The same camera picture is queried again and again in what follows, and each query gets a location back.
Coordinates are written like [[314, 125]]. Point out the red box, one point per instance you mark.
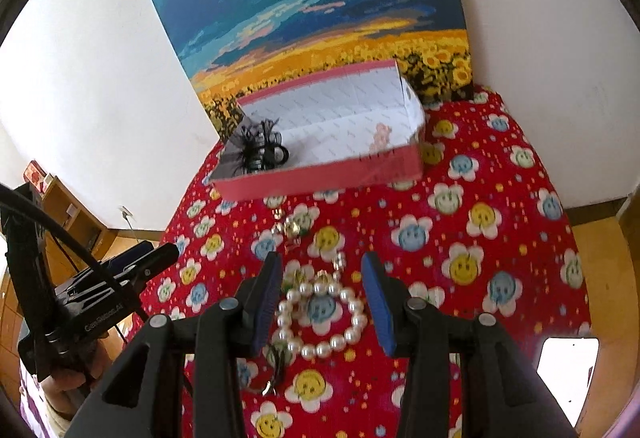
[[35, 173]]

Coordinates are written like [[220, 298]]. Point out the red floral tablecloth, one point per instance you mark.
[[450, 218]]

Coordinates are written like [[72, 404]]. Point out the wooden shelf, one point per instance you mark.
[[65, 203]]

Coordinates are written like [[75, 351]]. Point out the person's left hand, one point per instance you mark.
[[65, 393]]

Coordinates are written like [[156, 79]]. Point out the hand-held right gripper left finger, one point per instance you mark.
[[265, 303]]

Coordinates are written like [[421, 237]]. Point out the white wall socket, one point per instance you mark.
[[126, 213]]

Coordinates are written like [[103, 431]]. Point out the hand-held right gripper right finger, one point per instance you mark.
[[377, 308]]

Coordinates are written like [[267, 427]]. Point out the purple cloth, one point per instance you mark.
[[32, 413]]

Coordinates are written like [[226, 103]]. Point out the small gold earring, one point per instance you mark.
[[277, 213]]

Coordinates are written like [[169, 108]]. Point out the pink cardboard box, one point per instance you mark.
[[325, 178]]

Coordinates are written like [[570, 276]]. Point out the gold and green brooch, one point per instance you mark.
[[294, 227]]

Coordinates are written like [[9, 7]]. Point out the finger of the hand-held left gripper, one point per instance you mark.
[[157, 260], [127, 258]]

